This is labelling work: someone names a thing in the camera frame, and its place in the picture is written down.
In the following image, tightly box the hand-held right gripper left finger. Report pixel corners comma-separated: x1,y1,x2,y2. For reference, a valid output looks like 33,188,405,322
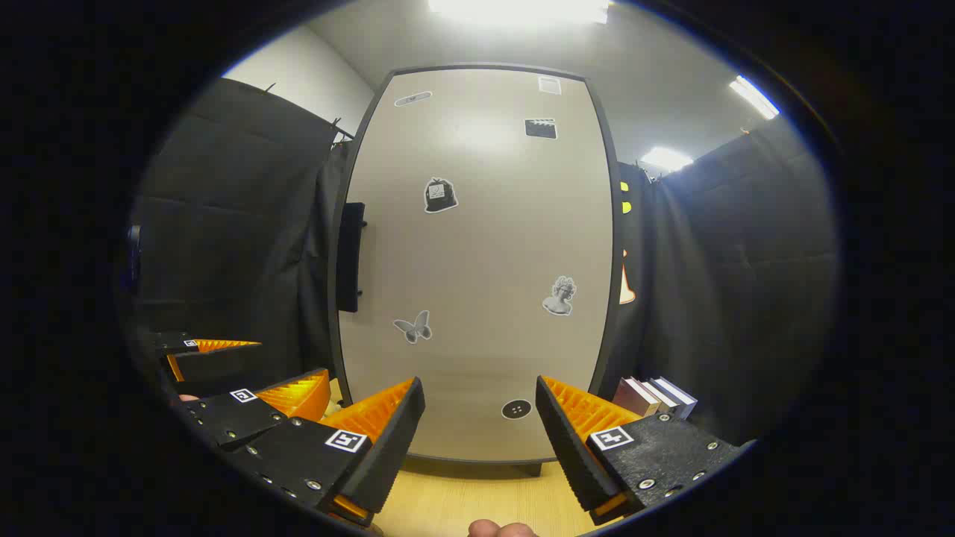
231,377,426,527

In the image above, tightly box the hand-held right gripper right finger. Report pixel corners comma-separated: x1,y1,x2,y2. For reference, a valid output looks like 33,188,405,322
536,375,754,527

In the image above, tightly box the black cabinet door handle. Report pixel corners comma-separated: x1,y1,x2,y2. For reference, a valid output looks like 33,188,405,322
336,201,366,313

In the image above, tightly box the black backdrop cloth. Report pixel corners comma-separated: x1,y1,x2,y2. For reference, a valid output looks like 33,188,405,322
123,75,840,448

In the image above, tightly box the grey cover book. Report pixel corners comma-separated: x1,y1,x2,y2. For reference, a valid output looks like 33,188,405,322
630,378,681,415

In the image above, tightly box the ceiling light panel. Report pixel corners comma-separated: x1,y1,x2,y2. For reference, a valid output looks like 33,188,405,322
730,75,780,120
429,0,613,25
640,147,695,172

